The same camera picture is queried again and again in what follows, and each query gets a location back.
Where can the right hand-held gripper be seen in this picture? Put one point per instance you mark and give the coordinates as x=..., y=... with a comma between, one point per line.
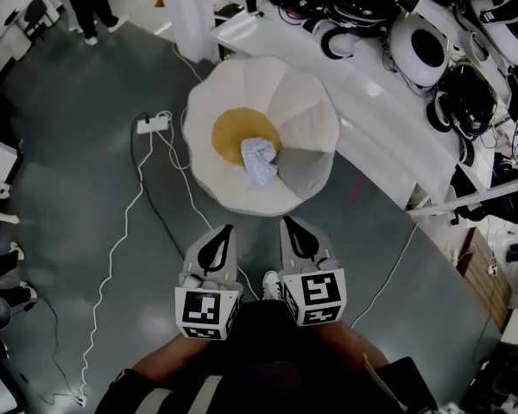
x=313, y=293

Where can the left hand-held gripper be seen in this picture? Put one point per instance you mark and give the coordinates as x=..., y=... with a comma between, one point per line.
x=200, y=311

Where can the blue white patterned cloth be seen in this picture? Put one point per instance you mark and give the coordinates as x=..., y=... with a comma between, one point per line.
x=259, y=162

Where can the white petal-shaped seat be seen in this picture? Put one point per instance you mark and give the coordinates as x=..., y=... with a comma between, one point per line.
x=241, y=89

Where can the person's left forearm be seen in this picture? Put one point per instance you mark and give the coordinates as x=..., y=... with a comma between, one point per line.
x=164, y=356

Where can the person's right forearm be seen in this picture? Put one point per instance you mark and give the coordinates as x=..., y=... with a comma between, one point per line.
x=354, y=343

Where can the person's white shoe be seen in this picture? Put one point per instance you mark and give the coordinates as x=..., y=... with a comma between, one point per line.
x=271, y=285

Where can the person's black clothing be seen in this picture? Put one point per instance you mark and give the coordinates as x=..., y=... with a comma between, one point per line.
x=263, y=360

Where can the white power strip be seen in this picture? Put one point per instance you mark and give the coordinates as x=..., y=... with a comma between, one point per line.
x=153, y=123

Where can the long white table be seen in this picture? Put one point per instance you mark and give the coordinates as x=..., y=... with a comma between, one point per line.
x=371, y=114

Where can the white dome with black oval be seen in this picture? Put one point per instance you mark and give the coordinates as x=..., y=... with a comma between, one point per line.
x=418, y=52

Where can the white pillar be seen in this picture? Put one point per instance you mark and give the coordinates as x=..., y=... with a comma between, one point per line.
x=194, y=11

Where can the orange triangular piece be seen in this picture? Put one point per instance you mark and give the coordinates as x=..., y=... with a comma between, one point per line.
x=159, y=2

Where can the white helmet shell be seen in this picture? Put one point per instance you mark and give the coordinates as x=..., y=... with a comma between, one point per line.
x=500, y=20

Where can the white cabinet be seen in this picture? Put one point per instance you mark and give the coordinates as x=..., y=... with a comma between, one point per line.
x=8, y=11

